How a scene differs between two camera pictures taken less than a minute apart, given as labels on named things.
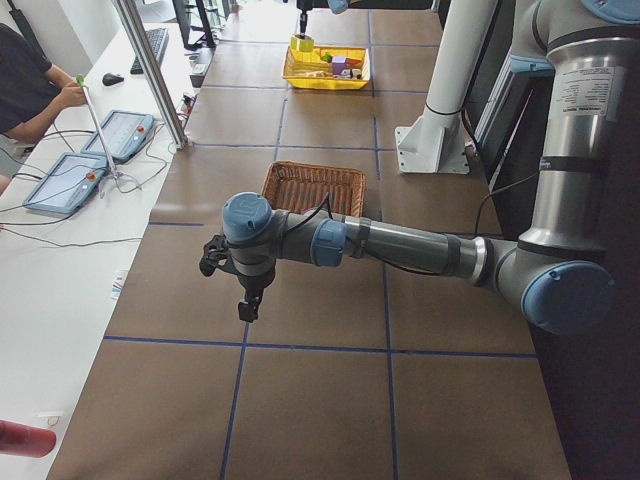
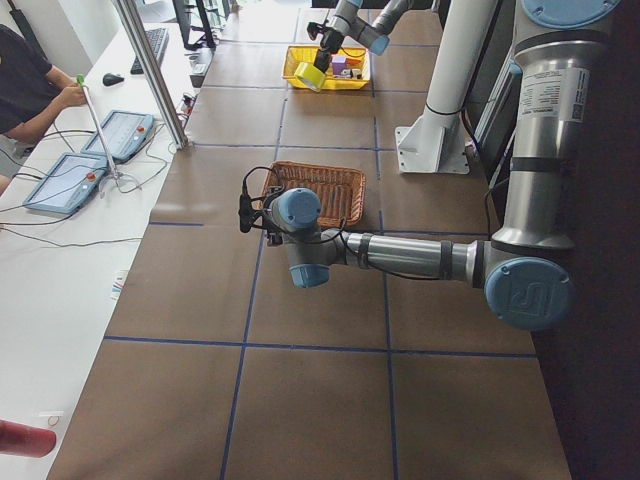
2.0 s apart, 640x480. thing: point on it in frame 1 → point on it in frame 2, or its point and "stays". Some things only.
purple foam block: [338, 64] stays
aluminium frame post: [155, 76] stays
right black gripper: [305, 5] → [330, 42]
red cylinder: [27, 441] stays
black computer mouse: [110, 78] stays
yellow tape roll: [305, 44] → [309, 76]
